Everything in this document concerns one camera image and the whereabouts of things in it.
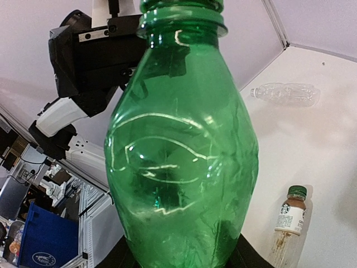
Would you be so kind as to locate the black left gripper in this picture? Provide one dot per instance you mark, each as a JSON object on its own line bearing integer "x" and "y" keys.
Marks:
{"x": 104, "y": 55}

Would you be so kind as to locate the green bottle cap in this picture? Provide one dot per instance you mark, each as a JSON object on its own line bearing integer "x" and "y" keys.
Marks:
{"x": 148, "y": 5}

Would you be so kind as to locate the green plastic bottle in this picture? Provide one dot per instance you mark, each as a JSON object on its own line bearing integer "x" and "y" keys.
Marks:
{"x": 181, "y": 153}

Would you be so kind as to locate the clear plastic bottle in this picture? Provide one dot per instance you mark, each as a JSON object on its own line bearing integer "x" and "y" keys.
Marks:
{"x": 295, "y": 95}

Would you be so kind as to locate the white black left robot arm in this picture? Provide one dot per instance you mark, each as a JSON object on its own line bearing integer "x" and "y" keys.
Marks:
{"x": 54, "y": 129}

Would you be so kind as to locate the aluminium frame post left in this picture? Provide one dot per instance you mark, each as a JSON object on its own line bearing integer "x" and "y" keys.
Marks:
{"x": 277, "y": 23}

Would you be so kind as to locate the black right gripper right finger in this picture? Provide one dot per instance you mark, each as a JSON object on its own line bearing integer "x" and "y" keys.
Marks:
{"x": 245, "y": 256}

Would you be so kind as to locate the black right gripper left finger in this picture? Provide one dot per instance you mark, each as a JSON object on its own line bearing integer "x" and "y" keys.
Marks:
{"x": 119, "y": 257}

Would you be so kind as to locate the coffee bottle with dark cap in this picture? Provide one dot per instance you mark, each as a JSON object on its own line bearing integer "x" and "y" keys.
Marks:
{"x": 289, "y": 235}

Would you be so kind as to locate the blue plastic crate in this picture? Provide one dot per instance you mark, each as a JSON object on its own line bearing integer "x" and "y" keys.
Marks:
{"x": 48, "y": 240}

